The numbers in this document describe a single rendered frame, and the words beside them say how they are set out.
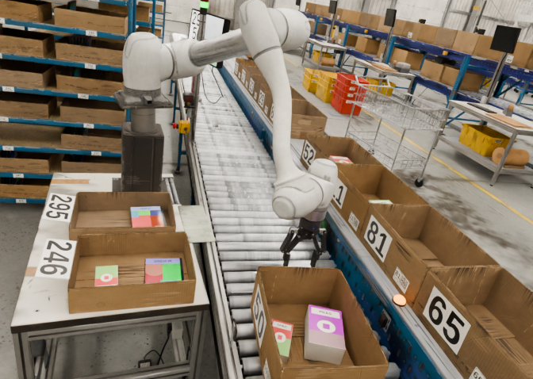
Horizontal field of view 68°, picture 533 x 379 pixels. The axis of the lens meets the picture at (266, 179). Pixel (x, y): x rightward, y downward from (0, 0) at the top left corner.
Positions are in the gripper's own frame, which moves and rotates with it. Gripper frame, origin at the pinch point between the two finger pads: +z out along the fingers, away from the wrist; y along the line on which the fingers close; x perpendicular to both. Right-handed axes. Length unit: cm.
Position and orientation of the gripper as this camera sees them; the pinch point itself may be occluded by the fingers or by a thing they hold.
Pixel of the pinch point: (299, 262)
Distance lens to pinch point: 149.3
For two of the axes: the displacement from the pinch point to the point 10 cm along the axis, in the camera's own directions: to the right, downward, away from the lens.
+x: 2.3, 4.5, -8.6
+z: -1.7, 8.9, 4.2
